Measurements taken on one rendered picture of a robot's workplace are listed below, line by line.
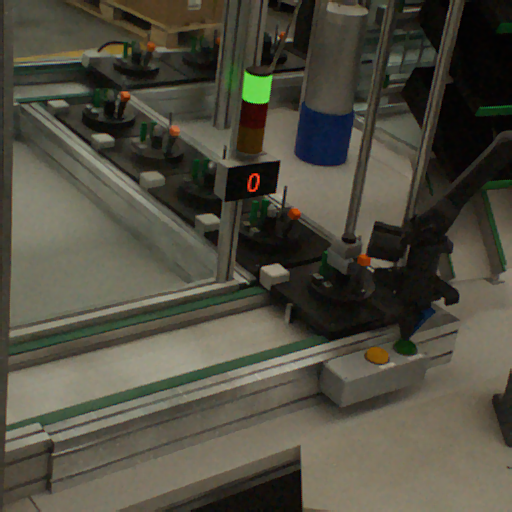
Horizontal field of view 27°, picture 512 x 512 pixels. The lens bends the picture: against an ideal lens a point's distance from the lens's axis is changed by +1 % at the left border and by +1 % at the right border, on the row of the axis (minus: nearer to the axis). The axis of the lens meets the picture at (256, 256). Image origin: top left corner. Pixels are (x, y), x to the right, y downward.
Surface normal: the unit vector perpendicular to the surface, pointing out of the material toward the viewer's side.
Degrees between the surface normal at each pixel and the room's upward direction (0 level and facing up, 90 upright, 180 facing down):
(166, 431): 90
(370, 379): 90
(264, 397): 90
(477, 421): 0
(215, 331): 0
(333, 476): 0
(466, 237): 45
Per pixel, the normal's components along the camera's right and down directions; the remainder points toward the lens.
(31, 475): 0.57, 0.44
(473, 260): 0.39, -0.29
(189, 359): 0.12, -0.88
